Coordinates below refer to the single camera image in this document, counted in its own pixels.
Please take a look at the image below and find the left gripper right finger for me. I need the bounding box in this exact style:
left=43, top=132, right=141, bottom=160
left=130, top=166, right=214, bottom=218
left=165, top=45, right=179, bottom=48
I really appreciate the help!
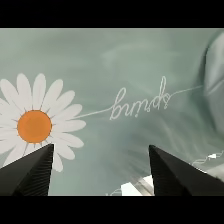
left=148, top=144, right=224, bottom=197

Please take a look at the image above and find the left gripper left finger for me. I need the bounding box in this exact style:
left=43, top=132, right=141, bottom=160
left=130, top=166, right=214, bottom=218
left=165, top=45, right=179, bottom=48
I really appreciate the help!
left=0, top=143, right=55, bottom=197

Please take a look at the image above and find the grey garment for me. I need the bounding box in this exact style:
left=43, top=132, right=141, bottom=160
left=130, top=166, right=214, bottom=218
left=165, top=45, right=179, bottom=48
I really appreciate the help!
left=199, top=30, right=224, bottom=148

